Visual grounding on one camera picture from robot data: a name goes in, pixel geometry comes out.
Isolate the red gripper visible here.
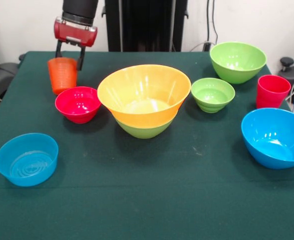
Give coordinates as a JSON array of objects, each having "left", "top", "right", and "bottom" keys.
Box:
[{"left": 53, "top": 16, "right": 98, "bottom": 72}]

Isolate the orange plastic cup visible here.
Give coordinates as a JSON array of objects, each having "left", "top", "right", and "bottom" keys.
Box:
[{"left": 47, "top": 57, "right": 78, "bottom": 96}]

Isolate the small pink plastic bowl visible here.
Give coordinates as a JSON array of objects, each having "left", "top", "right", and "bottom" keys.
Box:
[{"left": 55, "top": 86, "right": 102, "bottom": 124}]

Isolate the large orange plastic bowl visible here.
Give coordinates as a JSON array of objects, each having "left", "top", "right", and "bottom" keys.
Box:
[{"left": 97, "top": 64, "right": 192, "bottom": 130}]

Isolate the large green plastic bowl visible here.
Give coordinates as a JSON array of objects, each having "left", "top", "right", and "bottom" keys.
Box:
[
  {"left": 115, "top": 116, "right": 175, "bottom": 140},
  {"left": 209, "top": 41, "right": 267, "bottom": 85}
]

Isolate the small blue plastic bowl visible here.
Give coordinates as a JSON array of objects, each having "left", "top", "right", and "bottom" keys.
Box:
[{"left": 0, "top": 132, "right": 59, "bottom": 188}]

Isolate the black chair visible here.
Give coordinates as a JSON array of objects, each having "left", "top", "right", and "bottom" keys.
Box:
[{"left": 0, "top": 32, "right": 20, "bottom": 101}]

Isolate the small green plastic bowl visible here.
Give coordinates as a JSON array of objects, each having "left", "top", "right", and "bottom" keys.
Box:
[{"left": 191, "top": 77, "right": 236, "bottom": 114}]

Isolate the dark green table cloth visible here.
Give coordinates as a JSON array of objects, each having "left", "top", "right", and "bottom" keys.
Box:
[{"left": 0, "top": 50, "right": 294, "bottom": 240}]

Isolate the red plastic cup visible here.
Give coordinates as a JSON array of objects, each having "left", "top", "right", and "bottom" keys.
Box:
[{"left": 255, "top": 74, "right": 292, "bottom": 110}]

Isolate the black round knob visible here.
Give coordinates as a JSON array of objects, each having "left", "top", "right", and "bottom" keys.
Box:
[{"left": 279, "top": 56, "right": 294, "bottom": 73}]

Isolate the large blue plastic bowl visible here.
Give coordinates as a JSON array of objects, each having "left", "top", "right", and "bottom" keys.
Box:
[{"left": 241, "top": 107, "right": 294, "bottom": 170}]

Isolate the grey cable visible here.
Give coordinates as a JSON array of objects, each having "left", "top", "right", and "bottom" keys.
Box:
[{"left": 189, "top": 41, "right": 207, "bottom": 52}]

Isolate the black cable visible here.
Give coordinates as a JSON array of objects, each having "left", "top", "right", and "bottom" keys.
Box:
[
  {"left": 211, "top": 0, "right": 219, "bottom": 44},
  {"left": 206, "top": 0, "right": 211, "bottom": 43}
]

